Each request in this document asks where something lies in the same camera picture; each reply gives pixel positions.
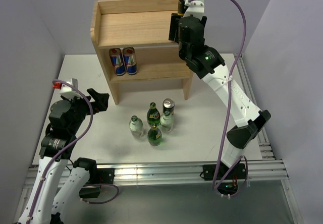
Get left Red Bull can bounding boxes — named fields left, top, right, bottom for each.
left=109, top=48, right=126, bottom=76

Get clear glass bottle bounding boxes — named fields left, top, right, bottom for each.
left=129, top=115, right=144, bottom=138
left=160, top=111, right=174, bottom=132

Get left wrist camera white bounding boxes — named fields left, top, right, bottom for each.
left=52, top=78, right=81, bottom=99

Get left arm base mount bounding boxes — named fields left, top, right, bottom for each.
left=79, top=167, right=115, bottom=200

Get red bull can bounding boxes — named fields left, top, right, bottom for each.
left=109, top=48, right=126, bottom=76
left=123, top=47, right=137, bottom=75

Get black can on table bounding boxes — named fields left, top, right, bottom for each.
left=163, top=98, right=175, bottom=115

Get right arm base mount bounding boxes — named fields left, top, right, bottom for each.
left=199, top=163, right=248, bottom=197

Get green bottle rear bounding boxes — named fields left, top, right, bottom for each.
left=146, top=102, right=160, bottom=126

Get aluminium front rail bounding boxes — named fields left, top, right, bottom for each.
left=25, top=161, right=290, bottom=187

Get wooden two-tier shelf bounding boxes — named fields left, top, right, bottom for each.
left=90, top=0, right=193, bottom=104

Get green bottle front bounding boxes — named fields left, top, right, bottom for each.
left=147, top=123, right=163, bottom=146

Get green bottle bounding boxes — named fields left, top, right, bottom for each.
left=146, top=102, right=160, bottom=126
left=147, top=123, right=163, bottom=146

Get aluminium side rail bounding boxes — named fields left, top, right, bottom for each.
left=235, top=56, right=276, bottom=160

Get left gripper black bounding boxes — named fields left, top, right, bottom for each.
left=64, top=88, right=109, bottom=133

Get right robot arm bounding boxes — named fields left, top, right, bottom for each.
left=169, top=13, right=271, bottom=179

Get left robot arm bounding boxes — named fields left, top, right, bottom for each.
left=18, top=88, right=109, bottom=223

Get right Red Bull can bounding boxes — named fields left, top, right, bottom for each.
left=123, top=47, right=137, bottom=75

